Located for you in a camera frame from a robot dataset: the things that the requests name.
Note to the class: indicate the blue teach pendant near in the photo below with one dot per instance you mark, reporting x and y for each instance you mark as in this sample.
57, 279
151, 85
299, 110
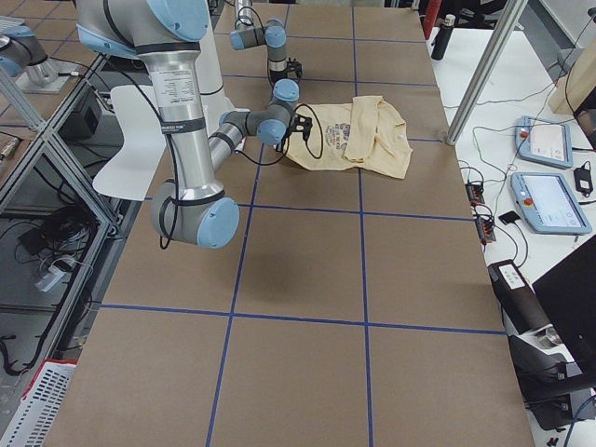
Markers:
548, 205

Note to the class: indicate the white perforated basket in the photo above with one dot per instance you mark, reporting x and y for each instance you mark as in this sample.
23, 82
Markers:
40, 404

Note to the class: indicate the blue teach pendant far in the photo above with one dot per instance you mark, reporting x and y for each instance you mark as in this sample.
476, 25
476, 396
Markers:
544, 142

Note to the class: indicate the red cylinder bottle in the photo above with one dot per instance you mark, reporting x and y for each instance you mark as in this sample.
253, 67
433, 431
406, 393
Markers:
431, 15

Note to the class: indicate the black monitor on stand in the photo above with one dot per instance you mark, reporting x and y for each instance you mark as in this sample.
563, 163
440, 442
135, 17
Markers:
553, 351

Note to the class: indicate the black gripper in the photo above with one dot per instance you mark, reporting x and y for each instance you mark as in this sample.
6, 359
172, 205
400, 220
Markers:
281, 143
279, 74

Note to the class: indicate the aluminium frame post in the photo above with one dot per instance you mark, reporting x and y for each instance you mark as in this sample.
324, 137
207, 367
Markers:
496, 44

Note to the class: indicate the black power adapter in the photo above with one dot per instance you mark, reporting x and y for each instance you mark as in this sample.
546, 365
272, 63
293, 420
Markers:
583, 181

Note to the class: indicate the white power strip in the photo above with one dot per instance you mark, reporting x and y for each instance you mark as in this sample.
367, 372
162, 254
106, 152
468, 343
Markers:
53, 276

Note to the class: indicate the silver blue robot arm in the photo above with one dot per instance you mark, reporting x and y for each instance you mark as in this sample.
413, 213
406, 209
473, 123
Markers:
174, 41
250, 32

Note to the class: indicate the black water bottle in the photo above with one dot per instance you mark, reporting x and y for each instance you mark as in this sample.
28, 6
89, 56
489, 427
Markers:
443, 37

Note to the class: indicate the cream yellow graphic shirt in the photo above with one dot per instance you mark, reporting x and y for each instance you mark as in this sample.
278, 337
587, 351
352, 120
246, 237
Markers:
367, 133

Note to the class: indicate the blue teach pendant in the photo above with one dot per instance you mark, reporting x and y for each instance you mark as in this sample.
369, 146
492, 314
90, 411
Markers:
544, 142
548, 205

